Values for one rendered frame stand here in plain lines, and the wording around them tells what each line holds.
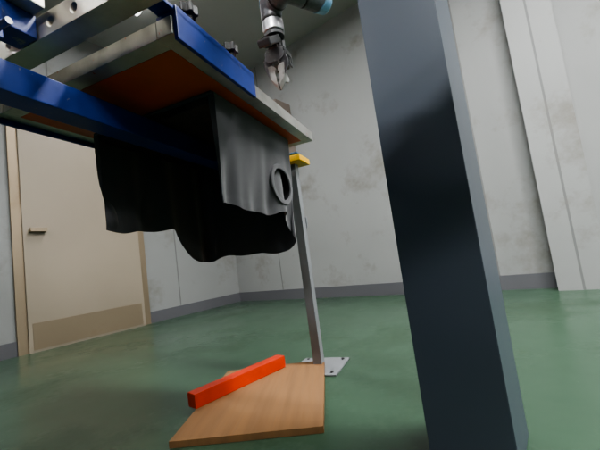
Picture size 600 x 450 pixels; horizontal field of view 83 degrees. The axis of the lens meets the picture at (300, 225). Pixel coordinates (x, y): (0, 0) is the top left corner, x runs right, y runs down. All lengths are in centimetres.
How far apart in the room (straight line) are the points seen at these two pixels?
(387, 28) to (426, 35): 10
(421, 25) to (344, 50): 330
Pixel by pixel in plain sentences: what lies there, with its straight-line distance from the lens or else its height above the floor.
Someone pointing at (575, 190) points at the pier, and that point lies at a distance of 314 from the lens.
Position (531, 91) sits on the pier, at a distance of 329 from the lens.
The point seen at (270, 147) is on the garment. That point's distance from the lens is 119.
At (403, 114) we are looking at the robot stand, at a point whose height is 80.
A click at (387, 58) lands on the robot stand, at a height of 95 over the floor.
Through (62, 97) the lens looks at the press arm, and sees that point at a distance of 90.
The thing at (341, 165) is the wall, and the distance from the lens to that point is 386.
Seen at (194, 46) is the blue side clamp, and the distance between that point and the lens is 81.
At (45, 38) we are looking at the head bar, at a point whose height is 99.
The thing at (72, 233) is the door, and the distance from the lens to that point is 387.
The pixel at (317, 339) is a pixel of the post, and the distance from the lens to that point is 159.
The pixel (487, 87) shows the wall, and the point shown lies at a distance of 352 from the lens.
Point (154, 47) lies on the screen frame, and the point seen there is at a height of 95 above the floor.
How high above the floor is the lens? 49
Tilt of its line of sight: 5 degrees up
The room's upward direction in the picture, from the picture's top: 8 degrees counter-clockwise
